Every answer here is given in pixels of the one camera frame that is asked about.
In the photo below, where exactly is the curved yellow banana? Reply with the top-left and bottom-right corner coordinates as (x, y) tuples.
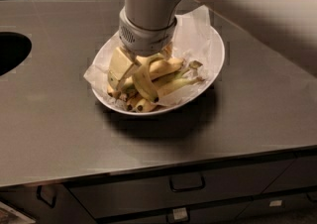
(132, 54), (164, 102)

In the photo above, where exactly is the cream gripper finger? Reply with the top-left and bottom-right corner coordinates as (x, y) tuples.
(160, 43), (172, 59)
(108, 47), (139, 90)

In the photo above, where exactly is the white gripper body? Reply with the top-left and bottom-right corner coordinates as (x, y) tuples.
(119, 9), (177, 56)

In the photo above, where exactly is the middle drawer with handle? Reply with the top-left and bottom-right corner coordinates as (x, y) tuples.
(70, 160), (291, 218)

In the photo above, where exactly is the lower drawer with label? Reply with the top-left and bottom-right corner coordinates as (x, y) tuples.
(97, 201), (250, 224)

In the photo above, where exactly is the left cabinet door handle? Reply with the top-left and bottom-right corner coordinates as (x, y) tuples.
(36, 185), (56, 208)

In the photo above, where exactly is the white oval bowl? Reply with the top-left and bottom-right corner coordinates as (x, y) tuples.
(91, 14), (226, 117)

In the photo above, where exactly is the yellow banana middle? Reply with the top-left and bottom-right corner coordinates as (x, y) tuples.
(120, 57), (184, 95)

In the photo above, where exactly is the yellow banana front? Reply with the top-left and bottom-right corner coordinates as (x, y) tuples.
(127, 76), (203, 113)

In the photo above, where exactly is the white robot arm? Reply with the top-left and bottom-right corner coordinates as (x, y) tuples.
(119, 0), (317, 75)

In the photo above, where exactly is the right drawer front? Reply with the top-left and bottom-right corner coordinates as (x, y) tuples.
(265, 156), (317, 192)

